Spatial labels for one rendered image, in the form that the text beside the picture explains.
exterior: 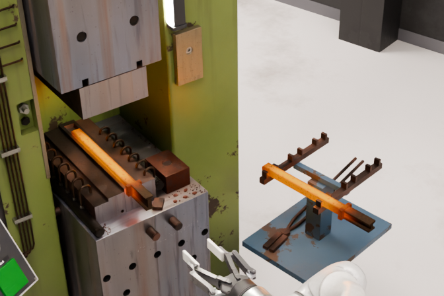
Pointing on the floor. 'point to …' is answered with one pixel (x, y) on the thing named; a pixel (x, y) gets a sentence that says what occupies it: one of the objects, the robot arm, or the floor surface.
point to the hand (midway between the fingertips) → (201, 254)
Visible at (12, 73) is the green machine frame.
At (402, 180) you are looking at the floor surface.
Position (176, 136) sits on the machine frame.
